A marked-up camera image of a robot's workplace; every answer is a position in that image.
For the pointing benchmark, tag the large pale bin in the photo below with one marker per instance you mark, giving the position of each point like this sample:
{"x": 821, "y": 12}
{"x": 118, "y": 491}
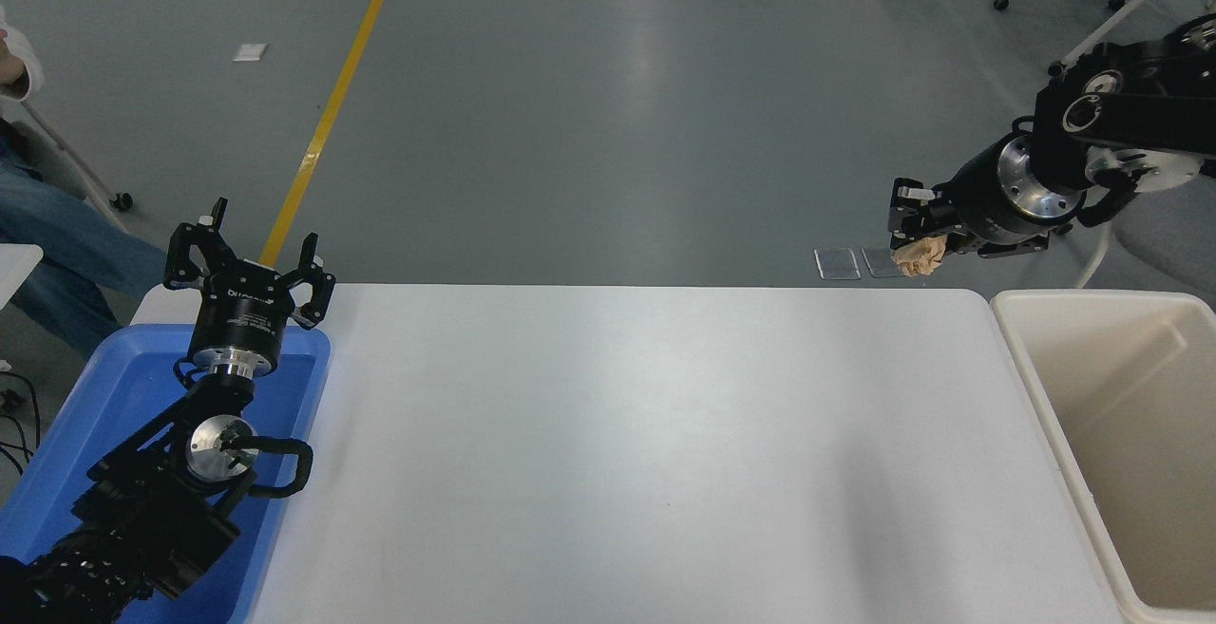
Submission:
{"x": 1140, "y": 434}

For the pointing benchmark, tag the grey-seat chair with white leg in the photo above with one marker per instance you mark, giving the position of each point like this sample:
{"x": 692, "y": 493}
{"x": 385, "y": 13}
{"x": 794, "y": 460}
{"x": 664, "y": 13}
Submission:
{"x": 1173, "y": 230}

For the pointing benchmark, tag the person's hand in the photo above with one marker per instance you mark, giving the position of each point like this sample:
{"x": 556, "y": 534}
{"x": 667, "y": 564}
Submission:
{"x": 11, "y": 87}

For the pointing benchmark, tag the small white side table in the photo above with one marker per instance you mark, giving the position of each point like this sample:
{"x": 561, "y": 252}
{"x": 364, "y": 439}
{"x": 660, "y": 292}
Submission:
{"x": 14, "y": 273}

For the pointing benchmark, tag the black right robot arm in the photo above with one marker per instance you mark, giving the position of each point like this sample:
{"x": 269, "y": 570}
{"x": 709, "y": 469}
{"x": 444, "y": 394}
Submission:
{"x": 1149, "y": 121}

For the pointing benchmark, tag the person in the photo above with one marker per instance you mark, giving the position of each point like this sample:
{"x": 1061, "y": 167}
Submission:
{"x": 57, "y": 244}

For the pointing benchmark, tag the blue plastic tray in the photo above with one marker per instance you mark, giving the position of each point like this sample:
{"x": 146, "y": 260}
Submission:
{"x": 114, "y": 396}

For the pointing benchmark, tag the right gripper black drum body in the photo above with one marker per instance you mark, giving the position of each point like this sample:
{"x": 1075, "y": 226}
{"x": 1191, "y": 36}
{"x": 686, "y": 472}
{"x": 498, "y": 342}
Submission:
{"x": 978, "y": 206}

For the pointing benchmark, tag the tan paper ball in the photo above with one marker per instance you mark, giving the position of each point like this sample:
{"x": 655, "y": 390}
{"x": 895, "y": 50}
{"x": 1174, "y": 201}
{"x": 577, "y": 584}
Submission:
{"x": 920, "y": 258}

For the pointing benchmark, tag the white paper scrap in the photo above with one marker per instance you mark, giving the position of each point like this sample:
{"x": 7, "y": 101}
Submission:
{"x": 250, "y": 51}

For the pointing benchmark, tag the clear square floor marker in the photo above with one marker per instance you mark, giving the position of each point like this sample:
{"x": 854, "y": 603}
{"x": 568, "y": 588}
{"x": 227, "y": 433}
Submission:
{"x": 879, "y": 263}
{"x": 837, "y": 263}

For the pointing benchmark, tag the white-legged chair with castors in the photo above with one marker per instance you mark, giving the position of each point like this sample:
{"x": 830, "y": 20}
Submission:
{"x": 81, "y": 173}

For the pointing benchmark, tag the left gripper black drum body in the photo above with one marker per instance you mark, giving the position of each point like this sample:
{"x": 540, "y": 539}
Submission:
{"x": 242, "y": 315}

